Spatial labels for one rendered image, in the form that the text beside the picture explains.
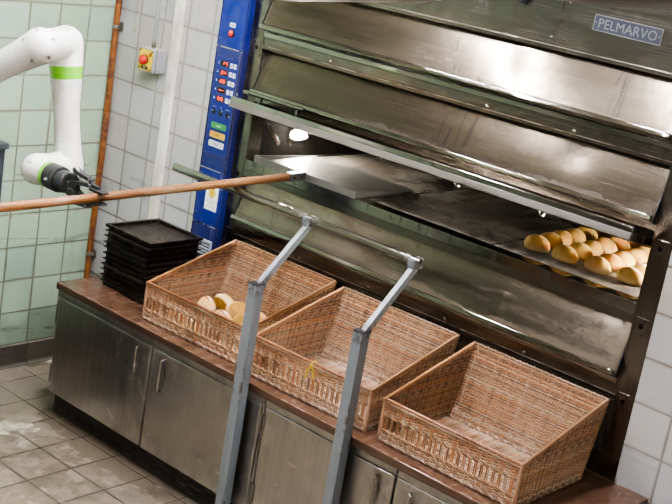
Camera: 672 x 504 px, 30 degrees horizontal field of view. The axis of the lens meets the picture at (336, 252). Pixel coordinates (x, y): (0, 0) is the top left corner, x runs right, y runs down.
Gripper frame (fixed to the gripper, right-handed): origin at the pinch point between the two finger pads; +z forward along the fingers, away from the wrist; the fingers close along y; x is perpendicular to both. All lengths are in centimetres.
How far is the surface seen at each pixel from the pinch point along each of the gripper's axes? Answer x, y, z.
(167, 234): -78, 35, -49
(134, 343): -45, 68, -23
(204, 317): -51, 48, 6
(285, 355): -50, 46, 49
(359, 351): -40, 28, 88
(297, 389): -50, 56, 57
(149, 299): -50, 51, -24
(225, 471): -40, 93, 40
